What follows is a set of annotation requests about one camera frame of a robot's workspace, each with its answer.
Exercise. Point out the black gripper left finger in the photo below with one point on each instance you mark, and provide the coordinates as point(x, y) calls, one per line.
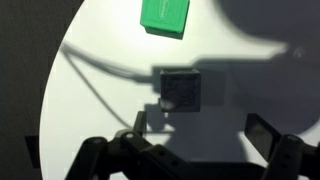
point(133, 160)

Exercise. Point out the grey block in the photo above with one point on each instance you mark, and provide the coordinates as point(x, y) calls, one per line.
point(181, 90)

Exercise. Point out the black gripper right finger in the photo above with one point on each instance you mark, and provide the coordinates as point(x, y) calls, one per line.
point(286, 156)

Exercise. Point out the green block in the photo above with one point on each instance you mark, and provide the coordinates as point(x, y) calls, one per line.
point(165, 15)

